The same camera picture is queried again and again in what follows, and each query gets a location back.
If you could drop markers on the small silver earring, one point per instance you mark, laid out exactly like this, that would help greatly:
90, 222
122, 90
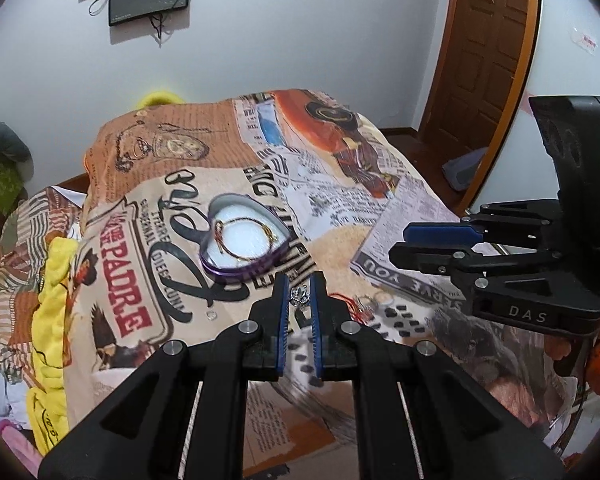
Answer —
300, 296

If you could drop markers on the printed newspaper-pattern blanket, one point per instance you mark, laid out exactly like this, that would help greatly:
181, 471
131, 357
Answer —
300, 185

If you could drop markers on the white wall sticker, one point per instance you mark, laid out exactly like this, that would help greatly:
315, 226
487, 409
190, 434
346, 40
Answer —
584, 40

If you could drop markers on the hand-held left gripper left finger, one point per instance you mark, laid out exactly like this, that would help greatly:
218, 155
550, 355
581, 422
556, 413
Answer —
281, 310

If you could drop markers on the grey-blue slipper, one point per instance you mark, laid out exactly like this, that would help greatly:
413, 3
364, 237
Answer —
464, 169

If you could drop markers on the brown wooden door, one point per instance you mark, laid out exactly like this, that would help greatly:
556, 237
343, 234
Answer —
485, 50

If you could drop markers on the yellow cloth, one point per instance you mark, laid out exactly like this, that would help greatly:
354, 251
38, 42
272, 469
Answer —
52, 340

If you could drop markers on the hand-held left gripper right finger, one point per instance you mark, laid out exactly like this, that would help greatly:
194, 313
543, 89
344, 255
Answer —
316, 310

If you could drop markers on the grey pillow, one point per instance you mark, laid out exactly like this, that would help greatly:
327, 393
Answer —
5, 147

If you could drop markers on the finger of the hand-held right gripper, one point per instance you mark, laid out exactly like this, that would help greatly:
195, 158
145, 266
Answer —
440, 233
430, 257

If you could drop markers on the pink cloth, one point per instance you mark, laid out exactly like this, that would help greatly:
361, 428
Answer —
15, 447

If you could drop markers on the purple heart-shaped tin box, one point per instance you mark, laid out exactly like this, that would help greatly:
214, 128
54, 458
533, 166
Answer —
246, 240

